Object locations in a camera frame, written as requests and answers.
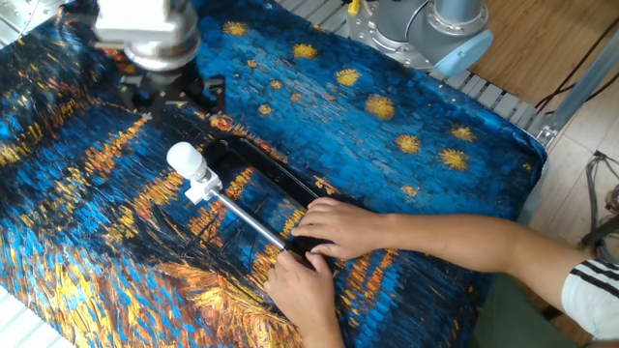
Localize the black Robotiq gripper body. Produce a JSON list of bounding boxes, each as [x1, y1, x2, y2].
[[132, 62, 208, 109]]

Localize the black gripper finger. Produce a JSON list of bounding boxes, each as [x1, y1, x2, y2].
[[199, 73, 229, 115], [118, 81, 158, 123]]

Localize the white light bulb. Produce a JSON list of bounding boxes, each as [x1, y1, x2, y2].
[[166, 142, 208, 183]]

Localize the black C-clamp with metal screw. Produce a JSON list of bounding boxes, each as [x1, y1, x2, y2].
[[183, 126, 351, 272]]

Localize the person's right forearm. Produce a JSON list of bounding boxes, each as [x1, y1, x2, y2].
[[387, 213, 591, 301]]

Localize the person's left forearm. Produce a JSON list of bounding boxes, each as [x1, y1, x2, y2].
[[302, 307, 351, 348]]

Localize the white bulb socket block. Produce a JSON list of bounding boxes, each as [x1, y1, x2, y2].
[[183, 170, 223, 206]]

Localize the person's right hand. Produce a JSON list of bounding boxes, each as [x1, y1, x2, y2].
[[288, 196, 399, 258]]

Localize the person's left hand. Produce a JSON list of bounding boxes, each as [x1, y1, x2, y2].
[[263, 249, 345, 335]]

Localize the starry night print tablecloth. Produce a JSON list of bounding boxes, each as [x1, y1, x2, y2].
[[0, 0, 549, 348]]

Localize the green trousers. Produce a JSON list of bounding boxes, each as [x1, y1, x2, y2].
[[472, 286, 581, 348]]

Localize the black metal stand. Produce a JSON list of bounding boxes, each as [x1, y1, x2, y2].
[[578, 153, 619, 262]]

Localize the white shirt sleeve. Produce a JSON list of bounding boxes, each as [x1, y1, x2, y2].
[[561, 253, 619, 334]]

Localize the light blue post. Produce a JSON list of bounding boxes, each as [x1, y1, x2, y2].
[[506, 56, 619, 254]]

